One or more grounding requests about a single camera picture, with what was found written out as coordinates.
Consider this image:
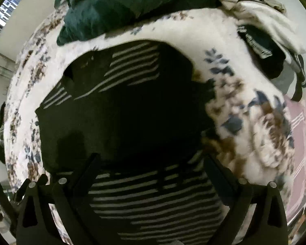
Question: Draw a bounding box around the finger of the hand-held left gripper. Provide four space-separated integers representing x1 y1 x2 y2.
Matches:
0 163 18 227

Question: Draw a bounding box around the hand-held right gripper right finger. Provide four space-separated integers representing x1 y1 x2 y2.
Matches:
204 154 288 245

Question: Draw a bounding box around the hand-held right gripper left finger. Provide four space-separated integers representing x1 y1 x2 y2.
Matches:
17 153 102 245

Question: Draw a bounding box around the black striped garment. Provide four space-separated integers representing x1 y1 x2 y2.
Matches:
35 39 226 245

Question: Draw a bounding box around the pink striped sheet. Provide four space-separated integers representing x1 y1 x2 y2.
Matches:
283 94 306 222

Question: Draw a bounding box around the black garment with white trim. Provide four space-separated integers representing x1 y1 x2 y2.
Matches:
238 26 306 101

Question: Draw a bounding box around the dark green pillow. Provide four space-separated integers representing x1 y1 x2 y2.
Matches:
57 0 143 47

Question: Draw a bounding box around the floral blanket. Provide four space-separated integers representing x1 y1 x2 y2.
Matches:
2 5 296 245

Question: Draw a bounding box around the white cloth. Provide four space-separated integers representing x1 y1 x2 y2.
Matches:
236 1 306 55

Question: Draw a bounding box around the barred window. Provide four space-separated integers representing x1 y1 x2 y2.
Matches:
0 0 31 40

